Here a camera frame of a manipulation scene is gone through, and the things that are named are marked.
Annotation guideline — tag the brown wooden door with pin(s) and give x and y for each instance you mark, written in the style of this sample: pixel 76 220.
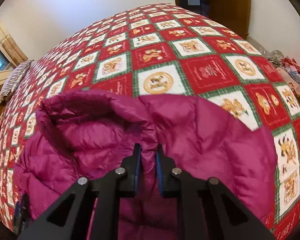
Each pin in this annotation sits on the brown wooden door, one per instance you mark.
pixel 233 14

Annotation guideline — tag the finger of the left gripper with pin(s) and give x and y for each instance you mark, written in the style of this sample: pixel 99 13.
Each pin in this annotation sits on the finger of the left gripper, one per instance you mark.
pixel 21 215

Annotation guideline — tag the red patchwork bear bedspread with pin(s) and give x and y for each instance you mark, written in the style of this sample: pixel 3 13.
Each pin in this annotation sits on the red patchwork bear bedspread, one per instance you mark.
pixel 162 48

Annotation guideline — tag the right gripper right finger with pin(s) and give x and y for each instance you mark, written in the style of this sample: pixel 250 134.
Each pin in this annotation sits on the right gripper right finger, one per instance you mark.
pixel 206 209

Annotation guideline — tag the grey striped pillow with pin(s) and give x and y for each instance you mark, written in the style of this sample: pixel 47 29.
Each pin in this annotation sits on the grey striped pillow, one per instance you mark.
pixel 14 80

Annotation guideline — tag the beige patterned curtain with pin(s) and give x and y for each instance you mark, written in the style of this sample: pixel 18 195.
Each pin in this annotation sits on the beige patterned curtain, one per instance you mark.
pixel 9 47

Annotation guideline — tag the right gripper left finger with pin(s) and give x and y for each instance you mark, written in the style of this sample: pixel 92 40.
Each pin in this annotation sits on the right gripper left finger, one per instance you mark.
pixel 89 209

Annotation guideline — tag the pile of clothes on floor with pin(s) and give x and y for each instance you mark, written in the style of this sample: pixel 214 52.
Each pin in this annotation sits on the pile of clothes on floor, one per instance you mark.
pixel 288 68

